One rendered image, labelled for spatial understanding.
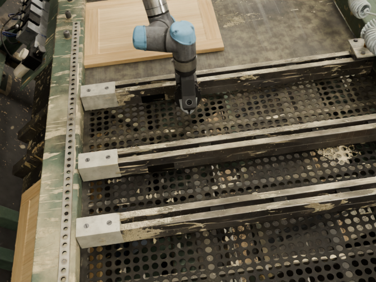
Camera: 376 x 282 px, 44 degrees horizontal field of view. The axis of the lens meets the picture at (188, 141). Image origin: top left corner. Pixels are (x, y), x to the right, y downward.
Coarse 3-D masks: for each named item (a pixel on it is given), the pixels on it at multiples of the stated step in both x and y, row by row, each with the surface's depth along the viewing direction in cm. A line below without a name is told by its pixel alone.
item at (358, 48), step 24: (360, 48) 167; (216, 72) 169; (240, 72) 168; (264, 72) 167; (288, 72) 168; (312, 72) 170; (336, 72) 171; (360, 72) 173; (96, 96) 165; (120, 96) 167; (144, 96) 168; (168, 96) 170
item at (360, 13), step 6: (348, 0) 172; (354, 0) 169; (360, 0) 167; (354, 6) 167; (360, 6) 165; (366, 6) 169; (354, 12) 168; (360, 12) 172; (366, 12) 166; (366, 30) 159; (372, 30) 157; (366, 36) 158; (372, 36) 156; (366, 42) 158; (372, 42) 155; (372, 48) 155
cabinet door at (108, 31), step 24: (120, 0) 212; (168, 0) 209; (192, 0) 209; (96, 24) 201; (120, 24) 200; (144, 24) 199; (192, 24) 197; (216, 24) 196; (96, 48) 190; (120, 48) 190; (216, 48) 186
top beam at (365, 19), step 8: (336, 0) 201; (344, 0) 193; (368, 0) 186; (344, 8) 194; (344, 16) 195; (352, 16) 187; (368, 16) 180; (352, 24) 188; (360, 24) 181; (360, 32) 182
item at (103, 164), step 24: (336, 120) 150; (360, 120) 150; (168, 144) 148; (192, 144) 148; (216, 144) 150; (240, 144) 146; (264, 144) 147; (288, 144) 148; (312, 144) 150; (336, 144) 151; (96, 168) 145; (120, 168) 147; (144, 168) 148; (168, 168) 150
